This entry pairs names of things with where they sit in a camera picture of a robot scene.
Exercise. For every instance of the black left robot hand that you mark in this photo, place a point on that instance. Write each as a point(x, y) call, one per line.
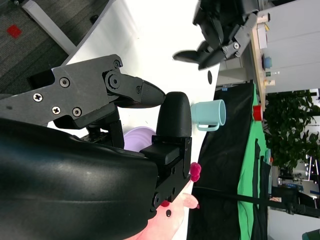
point(220, 25)

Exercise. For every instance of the light wooden board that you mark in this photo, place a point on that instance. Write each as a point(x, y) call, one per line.
point(257, 62)

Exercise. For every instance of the red floor marker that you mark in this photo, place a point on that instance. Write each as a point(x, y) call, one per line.
point(14, 31)

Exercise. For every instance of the green cloth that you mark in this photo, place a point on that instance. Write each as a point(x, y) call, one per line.
point(247, 162)

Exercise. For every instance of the small blue pot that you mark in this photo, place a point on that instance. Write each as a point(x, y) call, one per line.
point(268, 62)

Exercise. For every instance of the red cup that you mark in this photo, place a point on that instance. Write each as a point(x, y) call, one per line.
point(257, 113)

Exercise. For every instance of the black cloth backdrop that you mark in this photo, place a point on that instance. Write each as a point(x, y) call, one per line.
point(220, 155)

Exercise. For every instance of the teal mug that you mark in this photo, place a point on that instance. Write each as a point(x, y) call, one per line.
point(207, 112)

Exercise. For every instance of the large leafy green plant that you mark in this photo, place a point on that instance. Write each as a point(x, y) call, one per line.
point(290, 125)

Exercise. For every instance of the white table leg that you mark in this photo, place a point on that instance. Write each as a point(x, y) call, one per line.
point(47, 26)

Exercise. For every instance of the pink plush doll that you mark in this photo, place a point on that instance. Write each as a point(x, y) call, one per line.
point(172, 220)

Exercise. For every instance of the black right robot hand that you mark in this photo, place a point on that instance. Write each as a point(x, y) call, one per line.
point(75, 180)

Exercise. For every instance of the black stand pole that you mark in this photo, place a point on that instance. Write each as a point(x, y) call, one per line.
point(250, 200)

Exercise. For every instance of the purple plate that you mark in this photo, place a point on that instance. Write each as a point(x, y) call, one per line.
point(136, 140)

